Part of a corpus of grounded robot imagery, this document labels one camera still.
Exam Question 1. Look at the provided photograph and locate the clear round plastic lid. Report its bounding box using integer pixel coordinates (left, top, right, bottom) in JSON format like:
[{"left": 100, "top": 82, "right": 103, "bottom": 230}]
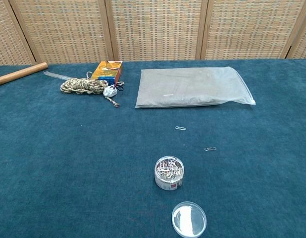
[{"left": 171, "top": 201, "right": 207, "bottom": 238}]

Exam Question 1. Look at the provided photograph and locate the brown wooden rod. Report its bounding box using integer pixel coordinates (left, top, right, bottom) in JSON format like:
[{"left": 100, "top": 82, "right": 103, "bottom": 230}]
[{"left": 0, "top": 62, "right": 49, "bottom": 87}]

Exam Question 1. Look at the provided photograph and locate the grey filled zip bag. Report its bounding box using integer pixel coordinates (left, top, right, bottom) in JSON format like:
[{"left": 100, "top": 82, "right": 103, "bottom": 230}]
[{"left": 135, "top": 66, "right": 256, "bottom": 109}]

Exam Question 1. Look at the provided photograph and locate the clear jar of paperclips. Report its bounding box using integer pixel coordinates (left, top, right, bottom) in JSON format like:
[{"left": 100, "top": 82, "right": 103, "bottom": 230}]
[{"left": 154, "top": 155, "right": 185, "bottom": 191}]

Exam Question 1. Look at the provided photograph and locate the clear plastic strip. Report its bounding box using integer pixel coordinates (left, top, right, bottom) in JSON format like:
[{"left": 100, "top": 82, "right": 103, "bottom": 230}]
[{"left": 43, "top": 70, "right": 69, "bottom": 81}]

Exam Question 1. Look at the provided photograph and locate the small white plastic piece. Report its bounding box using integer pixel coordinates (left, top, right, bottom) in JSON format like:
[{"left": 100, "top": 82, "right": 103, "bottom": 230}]
[{"left": 102, "top": 86, "right": 118, "bottom": 97}]

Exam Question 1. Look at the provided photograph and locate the woven rattan screen panel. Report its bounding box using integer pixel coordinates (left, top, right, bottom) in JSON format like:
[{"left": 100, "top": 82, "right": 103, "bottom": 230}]
[
  {"left": 9, "top": 0, "right": 114, "bottom": 64},
  {"left": 201, "top": 0, "right": 306, "bottom": 60},
  {"left": 0, "top": 0, "right": 36, "bottom": 67},
  {"left": 104, "top": 0, "right": 208, "bottom": 61},
  {"left": 288, "top": 14, "right": 306, "bottom": 60}
]

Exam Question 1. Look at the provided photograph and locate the coiled beige braided rope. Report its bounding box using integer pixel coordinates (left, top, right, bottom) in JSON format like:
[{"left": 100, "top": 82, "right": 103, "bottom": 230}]
[{"left": 60, "top": 71, "right": 121, "bottom": 108}]

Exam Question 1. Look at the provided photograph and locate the orange cardboard box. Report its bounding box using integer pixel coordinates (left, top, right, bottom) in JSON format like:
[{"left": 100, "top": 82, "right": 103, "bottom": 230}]
[{"left": 90, "top": 60, "right": 124, "bottom": 85}]

